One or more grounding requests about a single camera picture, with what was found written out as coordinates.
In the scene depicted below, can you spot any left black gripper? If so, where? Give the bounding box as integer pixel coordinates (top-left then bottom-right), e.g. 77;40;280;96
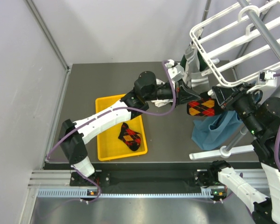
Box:
145;79;200;108

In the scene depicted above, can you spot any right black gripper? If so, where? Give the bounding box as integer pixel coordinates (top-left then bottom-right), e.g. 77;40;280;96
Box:
211;81;261;136

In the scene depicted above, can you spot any red black argyle sock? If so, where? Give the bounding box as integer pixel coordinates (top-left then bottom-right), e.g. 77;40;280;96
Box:
187;91;224;117

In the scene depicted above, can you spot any green and white sock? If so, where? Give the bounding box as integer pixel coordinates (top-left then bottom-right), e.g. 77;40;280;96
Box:
180;41;208;72

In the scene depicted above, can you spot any grey striped sock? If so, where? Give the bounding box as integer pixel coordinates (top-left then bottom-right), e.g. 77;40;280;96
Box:
183;44;199;87

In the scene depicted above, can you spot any white clip hanger frame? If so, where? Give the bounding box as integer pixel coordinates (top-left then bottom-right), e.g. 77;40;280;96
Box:
189;0;280;87

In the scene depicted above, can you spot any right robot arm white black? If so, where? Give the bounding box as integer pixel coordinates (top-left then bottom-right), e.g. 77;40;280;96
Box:
208;83;280;224

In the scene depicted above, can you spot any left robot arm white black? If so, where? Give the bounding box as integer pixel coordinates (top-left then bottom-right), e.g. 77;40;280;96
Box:
57;71;201;185

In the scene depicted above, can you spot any blue cloth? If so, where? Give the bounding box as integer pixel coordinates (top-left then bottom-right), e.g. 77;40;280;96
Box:
191;110;243;151

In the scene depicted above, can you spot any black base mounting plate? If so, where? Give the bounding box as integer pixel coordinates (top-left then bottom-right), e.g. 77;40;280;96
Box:
70;170;219;188

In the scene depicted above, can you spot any yellow plastic bin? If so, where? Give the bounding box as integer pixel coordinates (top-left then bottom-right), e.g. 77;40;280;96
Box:
95;94;148;162

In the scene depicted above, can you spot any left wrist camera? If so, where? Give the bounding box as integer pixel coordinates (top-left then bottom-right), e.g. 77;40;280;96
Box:
164;59;185;83

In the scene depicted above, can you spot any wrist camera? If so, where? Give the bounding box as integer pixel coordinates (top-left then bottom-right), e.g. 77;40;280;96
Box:
164;59;185;83
247;70;277;93

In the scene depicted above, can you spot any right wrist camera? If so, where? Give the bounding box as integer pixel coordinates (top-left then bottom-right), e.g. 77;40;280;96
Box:
247;70;277;93

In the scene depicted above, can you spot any aluminium cable duct rail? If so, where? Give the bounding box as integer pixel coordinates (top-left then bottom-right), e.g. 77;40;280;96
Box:
28;169;280;199

